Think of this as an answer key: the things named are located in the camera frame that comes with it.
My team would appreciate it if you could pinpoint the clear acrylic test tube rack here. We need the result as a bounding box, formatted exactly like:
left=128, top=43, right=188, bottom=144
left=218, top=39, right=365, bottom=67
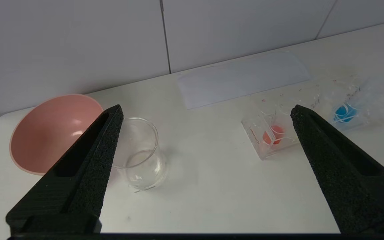
left=241, top=72, right=384, bottom=161

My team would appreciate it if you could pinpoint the test tube with blue pigment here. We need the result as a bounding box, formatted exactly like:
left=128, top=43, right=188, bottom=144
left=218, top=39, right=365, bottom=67
left=331, top=86, right=366, bottom=123

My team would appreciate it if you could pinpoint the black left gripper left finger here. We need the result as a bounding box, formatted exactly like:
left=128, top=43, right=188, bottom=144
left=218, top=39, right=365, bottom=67
left=6, top=104, right=124, bottom=234

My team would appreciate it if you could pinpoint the test tube with red pigment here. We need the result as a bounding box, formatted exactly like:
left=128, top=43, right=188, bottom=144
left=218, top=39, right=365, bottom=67
left=261, top=110, right=288, bottom=146

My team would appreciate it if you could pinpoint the white paper sheet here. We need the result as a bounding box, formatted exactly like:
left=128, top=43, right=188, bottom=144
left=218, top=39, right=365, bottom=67
left=176, top=51, right=312, bottom=110

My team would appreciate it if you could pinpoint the pink bowl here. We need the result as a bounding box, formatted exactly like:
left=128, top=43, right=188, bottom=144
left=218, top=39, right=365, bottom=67
left=9, top=94, right=104, bottom=176

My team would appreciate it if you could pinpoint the clear glass beaker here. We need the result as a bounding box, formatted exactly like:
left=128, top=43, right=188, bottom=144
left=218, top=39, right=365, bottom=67
left=112, top=117, right=169, bottom=193

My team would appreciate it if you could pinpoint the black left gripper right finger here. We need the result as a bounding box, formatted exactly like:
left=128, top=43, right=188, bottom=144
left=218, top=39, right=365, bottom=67
left=290, top=104, right=384, bottom=234

